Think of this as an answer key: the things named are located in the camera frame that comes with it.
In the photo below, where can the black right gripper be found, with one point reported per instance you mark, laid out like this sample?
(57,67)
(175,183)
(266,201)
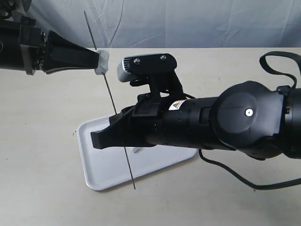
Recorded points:
(170,121)

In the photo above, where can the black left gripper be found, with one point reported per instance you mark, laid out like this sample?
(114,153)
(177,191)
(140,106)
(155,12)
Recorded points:
(57,53)

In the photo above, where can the white marshmallow top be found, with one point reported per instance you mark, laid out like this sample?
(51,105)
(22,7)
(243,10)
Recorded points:
(137,149)

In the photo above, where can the white marshmallow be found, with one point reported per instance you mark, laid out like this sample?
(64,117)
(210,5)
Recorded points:
(103,62)
(137,149)

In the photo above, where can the thin metal skewer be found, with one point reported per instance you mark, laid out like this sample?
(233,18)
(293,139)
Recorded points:
(104,76)

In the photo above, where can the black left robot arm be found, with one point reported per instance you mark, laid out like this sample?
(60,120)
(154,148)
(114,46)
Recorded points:
(10,52)

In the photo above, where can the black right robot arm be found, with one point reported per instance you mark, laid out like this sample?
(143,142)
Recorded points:
(246,117)

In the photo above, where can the white plastic tray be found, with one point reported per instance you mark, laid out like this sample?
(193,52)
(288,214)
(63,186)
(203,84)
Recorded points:
(110,167)

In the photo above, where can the white backdrop curtain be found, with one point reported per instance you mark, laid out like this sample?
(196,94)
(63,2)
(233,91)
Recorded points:
(169,23)

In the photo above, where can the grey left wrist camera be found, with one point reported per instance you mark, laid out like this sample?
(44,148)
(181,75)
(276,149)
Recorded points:
(14,8)

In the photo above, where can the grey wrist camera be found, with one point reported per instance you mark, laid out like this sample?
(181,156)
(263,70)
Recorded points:
(155,70)
(14,8)

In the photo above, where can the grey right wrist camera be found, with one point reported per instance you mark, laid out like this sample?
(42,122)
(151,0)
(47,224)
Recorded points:
(155,70)

